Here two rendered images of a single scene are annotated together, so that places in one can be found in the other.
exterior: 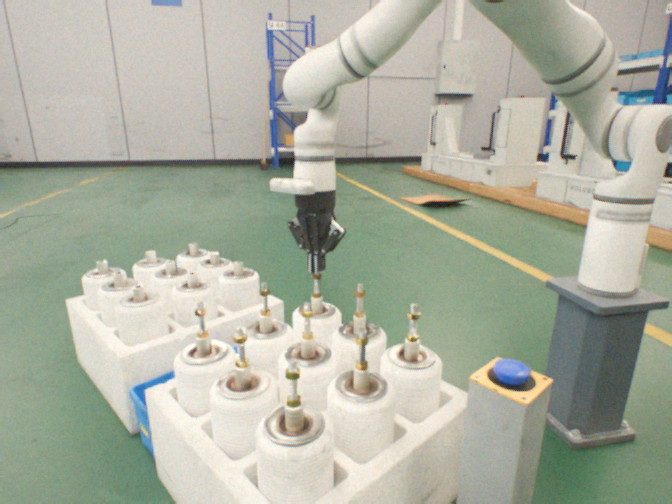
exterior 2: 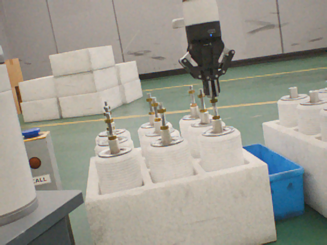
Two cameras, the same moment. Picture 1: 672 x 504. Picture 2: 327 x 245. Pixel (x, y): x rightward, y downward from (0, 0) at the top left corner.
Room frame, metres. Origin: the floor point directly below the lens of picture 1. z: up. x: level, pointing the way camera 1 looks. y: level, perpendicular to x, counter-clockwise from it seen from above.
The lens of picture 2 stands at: (1.22, -0.77, 0.46)
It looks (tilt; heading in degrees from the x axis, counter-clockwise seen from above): 10 degrees down; 126
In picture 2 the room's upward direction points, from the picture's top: 10 degrees counter-clockwise
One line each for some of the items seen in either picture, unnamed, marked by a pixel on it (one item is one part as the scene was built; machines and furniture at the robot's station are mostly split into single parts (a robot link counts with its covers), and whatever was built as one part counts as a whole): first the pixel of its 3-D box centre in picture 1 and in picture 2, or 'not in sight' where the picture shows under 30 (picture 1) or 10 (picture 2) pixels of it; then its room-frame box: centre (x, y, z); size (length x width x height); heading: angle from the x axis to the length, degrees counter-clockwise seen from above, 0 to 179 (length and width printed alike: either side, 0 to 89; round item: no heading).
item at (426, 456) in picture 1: (309, 438); (170, 193); (0.61, 0.04, 0.09); 0.39 x 0.39 x 0.18; 43
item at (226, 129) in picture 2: (316, 310); (218, 132); (0.77, 0.04, 0.25); 0.08 x 0.08 x 0.01
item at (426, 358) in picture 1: (411, 356); (115, 152); (0.60, -0.12, 0.25); 0.08 x 0.08 x 0.01
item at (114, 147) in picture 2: (411, 349); (114, 146); (0.60, -0.12, 0.26); 0.02 x 0.02 x 0.03
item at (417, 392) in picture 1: (408, 405); (122, 191); (0.60, -0.12, 0.16); 0.10 x 0.10 x 0.18
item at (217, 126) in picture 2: (316, 304); (217, 126); (0.77, 0.03, 0.26); 0.02 x 0.02 x 0.03
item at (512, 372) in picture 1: (511, 374); (31, 133); (0.44, -0.21, 0.32); 0.04 x 0.04 x 0.02
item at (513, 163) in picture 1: (480, 139); not in sight; (4.53, -1.48, 0.45); 1.61 x 0.57 x 0.74; 12
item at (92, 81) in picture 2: not in sight; (87, 81); (-1.42, 1.83, 0.27); 0.39 x 0.39 x 0.18; 13
